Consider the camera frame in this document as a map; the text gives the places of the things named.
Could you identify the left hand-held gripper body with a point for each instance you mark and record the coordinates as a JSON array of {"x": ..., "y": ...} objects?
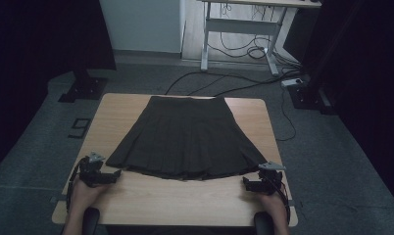
[{"x": 88, "y": 171}]

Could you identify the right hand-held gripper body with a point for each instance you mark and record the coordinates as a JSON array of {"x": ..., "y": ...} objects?
[{"x": 270, "y": 181}]

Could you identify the dark pleated skirt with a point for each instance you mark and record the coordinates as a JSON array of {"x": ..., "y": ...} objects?
[{"x": 185, "y": 137}]

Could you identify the person's right hand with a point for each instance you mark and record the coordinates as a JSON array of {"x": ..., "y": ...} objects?
[{"x": 273, "y": 204}]

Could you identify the person's left hand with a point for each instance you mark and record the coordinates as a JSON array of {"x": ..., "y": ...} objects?
[{"x": 85, "y": 197}]

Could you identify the black chair armrest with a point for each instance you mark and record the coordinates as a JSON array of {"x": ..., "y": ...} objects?
[
  {"x": 91, "y": 222},
  {"x": 263, "y": 224}
]

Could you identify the black stand base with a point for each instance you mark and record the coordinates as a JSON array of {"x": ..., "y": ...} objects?
[
  {"x": 311, "y": 94},
  {"x": 84, "y": 89}
]

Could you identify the white power strip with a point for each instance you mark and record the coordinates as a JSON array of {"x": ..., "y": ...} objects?
[{"x": 292, "y": 82}]

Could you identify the dark curtain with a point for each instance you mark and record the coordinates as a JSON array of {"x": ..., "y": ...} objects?
[
  {"x": 365, "y": 65},
  {"x": 38, "y": 49}
]

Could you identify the white metal frame desk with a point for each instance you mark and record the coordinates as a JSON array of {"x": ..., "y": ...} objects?
[{"x": 240, "y": 26}]

